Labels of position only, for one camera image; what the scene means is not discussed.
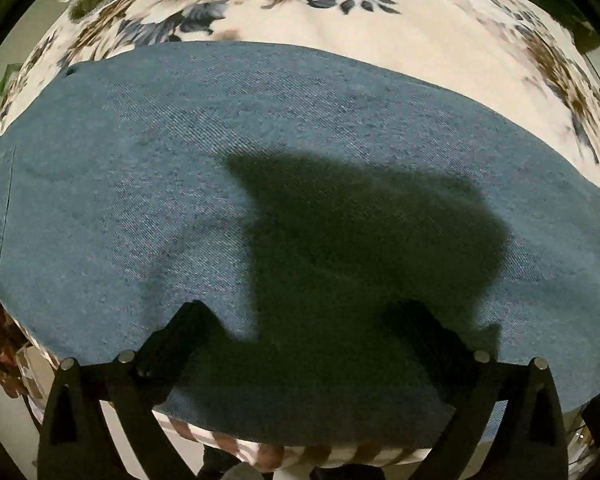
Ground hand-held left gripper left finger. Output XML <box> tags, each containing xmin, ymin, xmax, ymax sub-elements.
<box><xmin>37</xmin><ymin>300</ymin><xmax>238</xmax><ymax>480</ymax></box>

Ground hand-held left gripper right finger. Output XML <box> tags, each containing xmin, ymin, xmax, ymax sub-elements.
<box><xmin>384</xmin><ymin>299</ymin><xmax>570</xmax><ymax>480</ymax></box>

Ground blue denim pants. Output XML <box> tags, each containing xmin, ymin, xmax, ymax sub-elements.
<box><xmin>0</xmin><ymin>40</ymin><xmax>600</xmax><ymax>448</ymax></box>

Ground floral printed bed sheet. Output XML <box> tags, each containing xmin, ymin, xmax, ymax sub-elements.
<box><xmin>0</xmin><ymin>0</ymin><xmax>600</xmax><ymax>473</ymax></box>

